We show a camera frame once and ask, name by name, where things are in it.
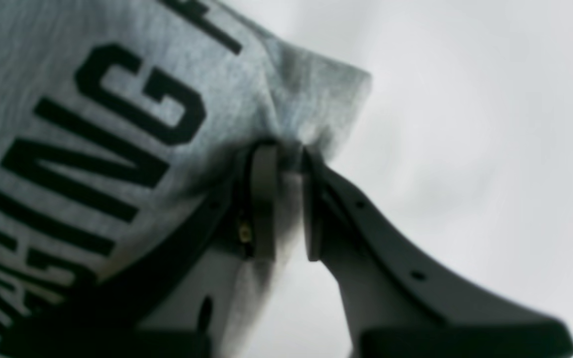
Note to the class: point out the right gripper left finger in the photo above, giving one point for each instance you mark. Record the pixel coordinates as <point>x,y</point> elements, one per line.
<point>174,302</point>

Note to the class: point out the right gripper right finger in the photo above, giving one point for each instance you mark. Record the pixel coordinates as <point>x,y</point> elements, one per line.
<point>401,303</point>

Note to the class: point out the grey t-shirt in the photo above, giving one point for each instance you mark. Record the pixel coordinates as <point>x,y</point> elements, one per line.
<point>117,116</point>

